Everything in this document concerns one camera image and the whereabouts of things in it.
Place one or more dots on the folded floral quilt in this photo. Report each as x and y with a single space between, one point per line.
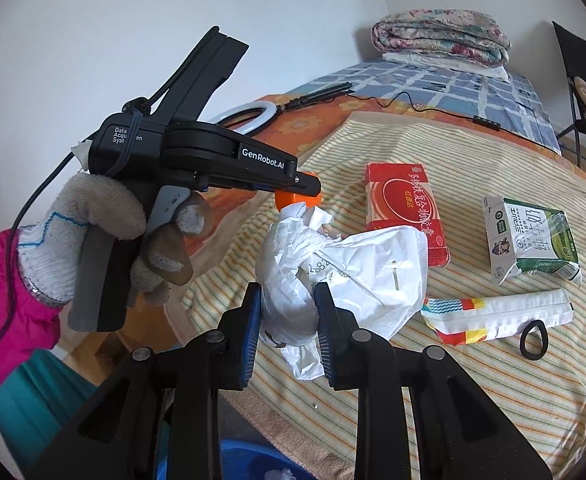
438 30

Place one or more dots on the green white milk carton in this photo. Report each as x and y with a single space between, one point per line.
523 240

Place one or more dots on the black folding chair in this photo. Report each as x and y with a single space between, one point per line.
573 55

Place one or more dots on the black tripod stand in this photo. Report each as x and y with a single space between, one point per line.
323 92

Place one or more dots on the orange plastic cap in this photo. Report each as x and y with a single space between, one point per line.
285 200

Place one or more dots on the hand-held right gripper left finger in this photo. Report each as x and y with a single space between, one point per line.
250 330

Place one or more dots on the person's teal trousers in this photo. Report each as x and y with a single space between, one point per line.
28 400

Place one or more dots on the striped yellow towel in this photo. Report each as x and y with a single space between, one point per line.
473 410

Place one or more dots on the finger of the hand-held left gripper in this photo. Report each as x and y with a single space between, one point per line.
305 184

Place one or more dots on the blue plastic basket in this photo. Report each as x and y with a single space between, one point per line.
253 455

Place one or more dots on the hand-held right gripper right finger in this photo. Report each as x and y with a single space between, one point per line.
325 330

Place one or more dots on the peach blanket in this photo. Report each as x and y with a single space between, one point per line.
273 425

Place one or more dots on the white crumpled tissue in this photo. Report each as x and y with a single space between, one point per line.
280 475

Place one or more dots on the colourful tissue packet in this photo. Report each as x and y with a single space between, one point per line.
498 315

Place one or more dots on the blue checked bed sheet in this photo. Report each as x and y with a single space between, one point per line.
423 85

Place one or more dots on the white plastic bag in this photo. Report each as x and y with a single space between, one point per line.
353 270

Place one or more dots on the red cardboard box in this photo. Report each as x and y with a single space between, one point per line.
398 195

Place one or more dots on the person's left forearm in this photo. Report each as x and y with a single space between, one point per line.
3 320

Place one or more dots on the person's left hand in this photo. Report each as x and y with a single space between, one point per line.
103 205

